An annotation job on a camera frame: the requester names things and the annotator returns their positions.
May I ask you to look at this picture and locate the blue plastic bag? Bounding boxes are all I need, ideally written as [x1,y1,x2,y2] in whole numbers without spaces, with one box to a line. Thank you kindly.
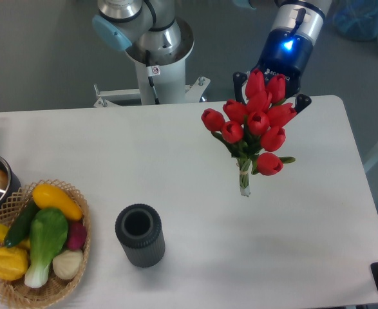
[332,1,378,45]

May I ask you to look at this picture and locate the white garlic bulb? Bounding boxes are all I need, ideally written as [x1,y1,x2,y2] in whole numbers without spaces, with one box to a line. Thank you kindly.
[52,250,83,280]

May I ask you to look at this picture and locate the dark green cucumber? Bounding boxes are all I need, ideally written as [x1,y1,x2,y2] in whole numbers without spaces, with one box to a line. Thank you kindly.
[4,200,40,248]

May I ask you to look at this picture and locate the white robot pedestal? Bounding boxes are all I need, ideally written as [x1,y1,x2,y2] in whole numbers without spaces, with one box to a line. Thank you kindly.
[94,17,211,107]

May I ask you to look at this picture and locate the dark grey ribbed vase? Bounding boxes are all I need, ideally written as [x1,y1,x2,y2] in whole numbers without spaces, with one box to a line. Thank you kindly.
[115,203,165,268]

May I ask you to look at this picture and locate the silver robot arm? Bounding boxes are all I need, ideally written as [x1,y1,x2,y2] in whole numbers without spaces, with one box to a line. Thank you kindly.
[92,1,332,107]

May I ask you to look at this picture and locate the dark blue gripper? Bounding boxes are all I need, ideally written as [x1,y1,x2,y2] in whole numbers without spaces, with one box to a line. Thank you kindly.
[232,29,313,113]

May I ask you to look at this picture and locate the green bok choy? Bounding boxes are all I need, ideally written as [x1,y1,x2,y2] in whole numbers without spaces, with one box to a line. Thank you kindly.
[24,207,68,288]

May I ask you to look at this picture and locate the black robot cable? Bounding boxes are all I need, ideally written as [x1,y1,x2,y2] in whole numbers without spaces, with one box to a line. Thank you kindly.
[145,50,160,105]

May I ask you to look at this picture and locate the red tulip bouquet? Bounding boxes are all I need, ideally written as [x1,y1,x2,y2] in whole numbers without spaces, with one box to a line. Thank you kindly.
[201,69,298,197]

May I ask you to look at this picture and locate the yellow squash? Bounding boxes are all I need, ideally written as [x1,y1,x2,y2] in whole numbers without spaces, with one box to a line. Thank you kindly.
[32,183,83,221]

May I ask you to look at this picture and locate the purple red radish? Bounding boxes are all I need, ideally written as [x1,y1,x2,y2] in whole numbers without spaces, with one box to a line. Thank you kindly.
[66,222,87,250]

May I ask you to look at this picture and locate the yellow bell pepper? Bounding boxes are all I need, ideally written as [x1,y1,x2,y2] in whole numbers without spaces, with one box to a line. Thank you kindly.
[0,247,28,281]

